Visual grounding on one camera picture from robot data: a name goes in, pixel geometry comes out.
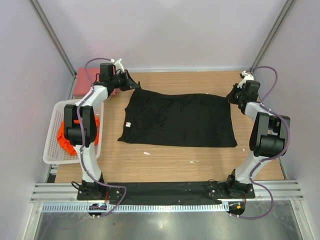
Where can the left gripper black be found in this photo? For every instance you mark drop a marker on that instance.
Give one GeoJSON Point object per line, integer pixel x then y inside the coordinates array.
{"type": "Point", "coordinates": [129, 84]}

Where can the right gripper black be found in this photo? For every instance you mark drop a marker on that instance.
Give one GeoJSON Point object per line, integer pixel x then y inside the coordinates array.
{"type": "Point", "coordinates": [230, 97]}

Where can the black t-shirt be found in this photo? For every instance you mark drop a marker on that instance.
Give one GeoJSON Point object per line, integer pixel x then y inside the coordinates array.
{"type": "Point", "coordinates": [183, 120]}

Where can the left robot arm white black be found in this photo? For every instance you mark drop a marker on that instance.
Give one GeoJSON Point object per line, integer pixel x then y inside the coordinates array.
{"type": "Point", "coordinates": [80, 127]}

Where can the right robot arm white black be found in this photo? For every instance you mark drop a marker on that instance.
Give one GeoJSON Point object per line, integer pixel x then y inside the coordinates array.
{"type": "Point", "coordinates": [269, 139]}

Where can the folded pink t-shirt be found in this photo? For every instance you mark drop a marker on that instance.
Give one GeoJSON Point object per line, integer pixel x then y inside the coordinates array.
{"type": "Point", "coordinates": [82, 83]}

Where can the orange t-shirt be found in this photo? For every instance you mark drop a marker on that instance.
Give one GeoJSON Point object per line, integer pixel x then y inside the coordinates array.
{"type": "Point", "coordinates": [66, 145]}

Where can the white plastic basket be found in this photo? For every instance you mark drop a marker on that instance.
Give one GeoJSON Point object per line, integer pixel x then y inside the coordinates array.
{"type": "Point", "coordinates": [53, 153]}

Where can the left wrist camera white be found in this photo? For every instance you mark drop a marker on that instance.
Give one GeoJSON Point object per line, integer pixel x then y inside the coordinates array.
{"type": "Point", "coordinates": [118, 65]}

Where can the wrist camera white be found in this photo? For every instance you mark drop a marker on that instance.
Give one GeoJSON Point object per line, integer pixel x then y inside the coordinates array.
{"type": "Point", "coordinates": [118, 65]}
{"type": "Point", "coordinates": [245, 76]}

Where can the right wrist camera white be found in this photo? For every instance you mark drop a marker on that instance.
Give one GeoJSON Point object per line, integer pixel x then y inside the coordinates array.
{"type": "Point", "coordinates": [245, 76]}

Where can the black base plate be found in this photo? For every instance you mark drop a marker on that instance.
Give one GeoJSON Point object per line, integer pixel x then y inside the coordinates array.
{"type": "Point", "coordinates": [164, 193]}

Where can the white slotted cable duct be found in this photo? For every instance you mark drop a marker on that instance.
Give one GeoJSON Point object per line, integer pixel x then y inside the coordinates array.
{"type": "Point", "coordinates": [102, 208]}

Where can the aluminium frame rail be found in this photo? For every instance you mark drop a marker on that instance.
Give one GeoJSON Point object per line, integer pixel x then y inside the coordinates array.
{"type": "Point", "coordinates": [54, 193]}

